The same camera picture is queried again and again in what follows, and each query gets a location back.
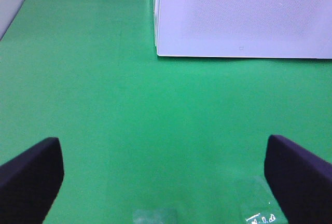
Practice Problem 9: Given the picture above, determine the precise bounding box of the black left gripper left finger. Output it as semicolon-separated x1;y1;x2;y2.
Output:
1;137;64;223

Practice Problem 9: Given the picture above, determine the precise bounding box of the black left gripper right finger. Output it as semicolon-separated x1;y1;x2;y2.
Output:
264;135;331;223

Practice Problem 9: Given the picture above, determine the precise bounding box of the white microwave door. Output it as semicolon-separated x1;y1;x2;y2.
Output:
154;0;331;59

